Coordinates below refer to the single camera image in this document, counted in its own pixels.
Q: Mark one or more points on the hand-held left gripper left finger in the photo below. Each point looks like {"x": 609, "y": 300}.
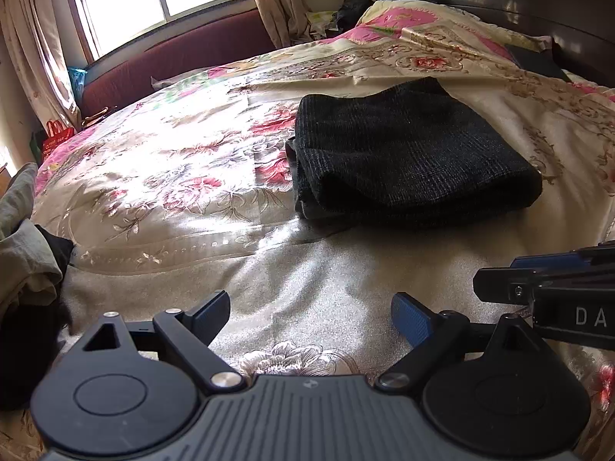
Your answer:
{"x": 211, "y": 317}

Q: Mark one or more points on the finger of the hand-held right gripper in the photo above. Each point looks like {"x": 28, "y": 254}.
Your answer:
{"x": 504, "y": 285}
{"x": 557, "y": 261}

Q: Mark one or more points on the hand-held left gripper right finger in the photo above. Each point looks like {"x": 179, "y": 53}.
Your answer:
{"x": 413, "y": 319}

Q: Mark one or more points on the dark grey plaid pants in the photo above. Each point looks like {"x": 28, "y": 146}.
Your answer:
{"x": 403, "y": 153}

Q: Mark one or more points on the floral satin bedspread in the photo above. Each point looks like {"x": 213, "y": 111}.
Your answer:
{"x": 192, "y": 192}

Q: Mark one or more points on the black garment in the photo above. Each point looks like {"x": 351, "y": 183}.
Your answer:
{"x": 29, "y": 341}

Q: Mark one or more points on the dark flat case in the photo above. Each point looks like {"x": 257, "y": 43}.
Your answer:
{"x": 535, "y": 57}

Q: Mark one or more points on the olive green garment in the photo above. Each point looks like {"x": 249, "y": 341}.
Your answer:
{"x": 21, "y": 235}

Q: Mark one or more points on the red bag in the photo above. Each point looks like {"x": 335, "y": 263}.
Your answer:
{"x": 57, "y": 134}

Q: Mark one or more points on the maroon padded bench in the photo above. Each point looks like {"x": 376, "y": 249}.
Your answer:
{"x": 182, "y": 57}

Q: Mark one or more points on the blue plastic bag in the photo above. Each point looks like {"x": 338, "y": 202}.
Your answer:
{"x": 77, "y": 79}

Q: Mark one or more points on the white plastic wrapper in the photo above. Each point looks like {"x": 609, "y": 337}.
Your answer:
{"x": 321, "y": 21}

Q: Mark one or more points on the black clothing heap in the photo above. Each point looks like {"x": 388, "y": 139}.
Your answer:
{"x": 350, "y": 12}

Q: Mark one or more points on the beige curtain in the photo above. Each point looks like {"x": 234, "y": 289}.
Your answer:
{"x": 33, "y": 53}
{"x": 276, "y": 2}

